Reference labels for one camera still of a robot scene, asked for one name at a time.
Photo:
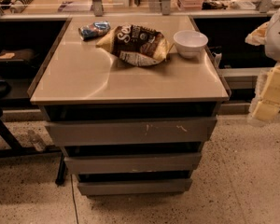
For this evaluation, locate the white bowl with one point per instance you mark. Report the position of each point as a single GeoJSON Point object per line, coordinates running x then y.
{"type": "Point", "coordinates": [190, 43]}

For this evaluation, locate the grey top drawer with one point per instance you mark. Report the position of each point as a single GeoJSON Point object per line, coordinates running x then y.
{"type": "Point", "coordinates": [130, 131]}

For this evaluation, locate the grey drawer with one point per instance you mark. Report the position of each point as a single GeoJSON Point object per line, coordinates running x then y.
{"type": "Point", "coordinates": [134, 187]}
{"type": "Point", "coordinates": [132, 163]}
{"type": "Point", "coordinates": [130, 131]}

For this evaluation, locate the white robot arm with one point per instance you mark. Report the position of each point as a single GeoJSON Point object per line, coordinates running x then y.
{"type": "Point", "coordinates": [272, 50]}

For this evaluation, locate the grey middle drawer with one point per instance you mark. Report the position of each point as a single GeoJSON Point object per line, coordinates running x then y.
{"type": "Point", "coordinates": [132, 163]}

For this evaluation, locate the grey bottom drawer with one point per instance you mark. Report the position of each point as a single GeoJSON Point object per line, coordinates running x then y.
{"type": "Point", "coordinates": [134, 187]}

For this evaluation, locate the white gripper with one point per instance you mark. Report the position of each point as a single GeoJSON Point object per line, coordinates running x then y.
{"type": "Point", "coordinates": [279, 37]}

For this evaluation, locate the grey drawer cabinet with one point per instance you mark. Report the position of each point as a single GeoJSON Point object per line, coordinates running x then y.
{"type": "Point", "coordinates": [80, 82]}

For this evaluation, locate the brown chip bag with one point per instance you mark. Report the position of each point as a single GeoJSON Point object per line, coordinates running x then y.
{"type": "Point", "coordinates": [136, 45]}

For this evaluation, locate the blue snack packet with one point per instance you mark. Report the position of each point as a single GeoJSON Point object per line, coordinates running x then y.
{"type": "Point", "coordinates": [96, 29]}

